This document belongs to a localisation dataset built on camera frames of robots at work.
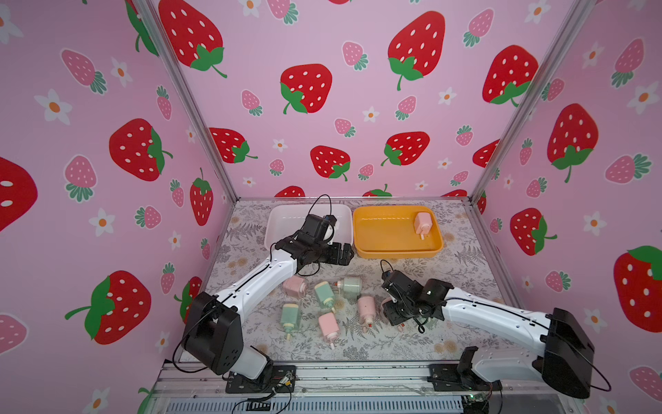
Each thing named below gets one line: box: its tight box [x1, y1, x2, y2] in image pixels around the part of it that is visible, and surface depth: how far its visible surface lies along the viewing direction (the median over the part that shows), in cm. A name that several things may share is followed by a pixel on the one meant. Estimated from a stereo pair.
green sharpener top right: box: [332, 276, 363, 302], surface depth 87 cm
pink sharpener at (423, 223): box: [414, 212, 433, 241], surface depth 106 cm
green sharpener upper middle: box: [313, 281, 336, 314], surface depth 86 cm
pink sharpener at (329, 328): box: [318, 312, 340, 351], surface depth 80 cm
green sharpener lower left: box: [281, 303, 301, 340], surface depth 81 cm
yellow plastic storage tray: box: [353, 205, 444, 259], surface depth 113 cm
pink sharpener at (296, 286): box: [282, 275, 307, 298], surface depth 88 cm
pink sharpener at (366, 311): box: [357, 295, 377, 334], surface depth 81 cm
